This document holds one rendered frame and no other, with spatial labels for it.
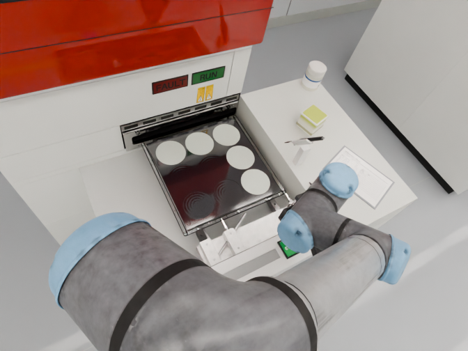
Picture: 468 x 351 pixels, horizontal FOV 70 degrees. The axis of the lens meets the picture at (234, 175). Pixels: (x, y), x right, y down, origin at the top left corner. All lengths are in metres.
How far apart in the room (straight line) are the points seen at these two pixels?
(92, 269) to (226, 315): 0.13
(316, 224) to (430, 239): 1.98
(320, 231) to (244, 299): 0.35
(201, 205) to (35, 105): 0.53
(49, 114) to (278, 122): 0.72
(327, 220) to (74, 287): 0.43
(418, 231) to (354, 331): 0.84
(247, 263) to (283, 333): 0.66
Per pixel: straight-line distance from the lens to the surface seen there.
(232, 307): 0.28
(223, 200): 1.07
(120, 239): 0.33
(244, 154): 1.18
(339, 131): 1.29
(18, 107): 1.01
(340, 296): 0.41
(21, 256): 2.09
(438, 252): 2.55
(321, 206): 0.64
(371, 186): 1.20
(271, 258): 0.96
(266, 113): 1.23
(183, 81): 1.09
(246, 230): 1.06
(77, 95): 1.01
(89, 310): 0.32
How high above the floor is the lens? 1.84
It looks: 57 degrees down
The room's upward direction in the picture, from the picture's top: 17 degrees clockwise
